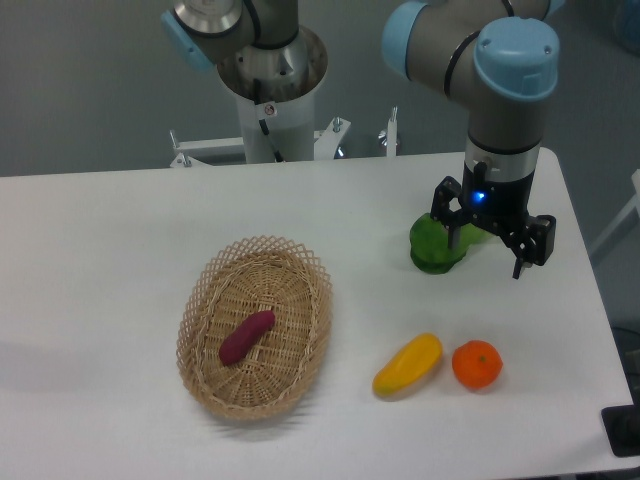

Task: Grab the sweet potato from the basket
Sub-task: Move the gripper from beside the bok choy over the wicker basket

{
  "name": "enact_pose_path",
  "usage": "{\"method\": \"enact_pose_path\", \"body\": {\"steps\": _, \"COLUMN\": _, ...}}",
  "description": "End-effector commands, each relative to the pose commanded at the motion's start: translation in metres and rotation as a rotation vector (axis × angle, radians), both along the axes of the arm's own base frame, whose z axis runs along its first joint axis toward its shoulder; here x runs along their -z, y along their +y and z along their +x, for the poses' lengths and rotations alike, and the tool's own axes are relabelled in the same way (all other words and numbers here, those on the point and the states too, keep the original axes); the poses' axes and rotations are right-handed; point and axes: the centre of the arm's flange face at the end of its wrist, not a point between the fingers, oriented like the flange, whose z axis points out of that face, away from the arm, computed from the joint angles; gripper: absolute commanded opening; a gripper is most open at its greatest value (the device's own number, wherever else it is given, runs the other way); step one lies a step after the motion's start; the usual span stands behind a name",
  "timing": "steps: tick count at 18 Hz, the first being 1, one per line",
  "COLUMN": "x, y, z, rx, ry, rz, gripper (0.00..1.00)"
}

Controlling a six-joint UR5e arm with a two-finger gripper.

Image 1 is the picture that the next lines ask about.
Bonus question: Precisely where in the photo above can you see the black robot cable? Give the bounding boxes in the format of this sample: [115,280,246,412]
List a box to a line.
[252,78,287,164]

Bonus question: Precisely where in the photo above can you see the white metal base frame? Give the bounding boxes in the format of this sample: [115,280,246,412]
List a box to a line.
[168,106,402,168]

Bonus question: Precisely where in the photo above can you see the yellow mango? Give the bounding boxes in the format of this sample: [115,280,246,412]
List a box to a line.
[372,333,443,399]

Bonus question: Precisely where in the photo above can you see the green cabbage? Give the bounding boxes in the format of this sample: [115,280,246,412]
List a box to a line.
[409,213,493,275]

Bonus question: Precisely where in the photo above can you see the oval wicker basket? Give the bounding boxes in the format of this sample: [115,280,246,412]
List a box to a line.
[176,236,332,421]

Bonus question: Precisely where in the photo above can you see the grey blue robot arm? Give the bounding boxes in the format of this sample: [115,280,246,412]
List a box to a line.
[161,1,560,272]

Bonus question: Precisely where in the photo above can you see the purple sweet potato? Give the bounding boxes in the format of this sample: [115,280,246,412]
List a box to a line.
[218,310,276,366]

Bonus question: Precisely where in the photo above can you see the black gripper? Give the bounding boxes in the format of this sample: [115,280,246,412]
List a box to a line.
[430,166,557,279]

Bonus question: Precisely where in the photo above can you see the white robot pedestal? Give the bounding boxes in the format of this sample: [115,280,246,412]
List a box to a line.
[217,26,328,164]

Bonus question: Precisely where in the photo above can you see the orange tangerine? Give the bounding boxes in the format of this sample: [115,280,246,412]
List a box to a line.
[451,340,503,390]

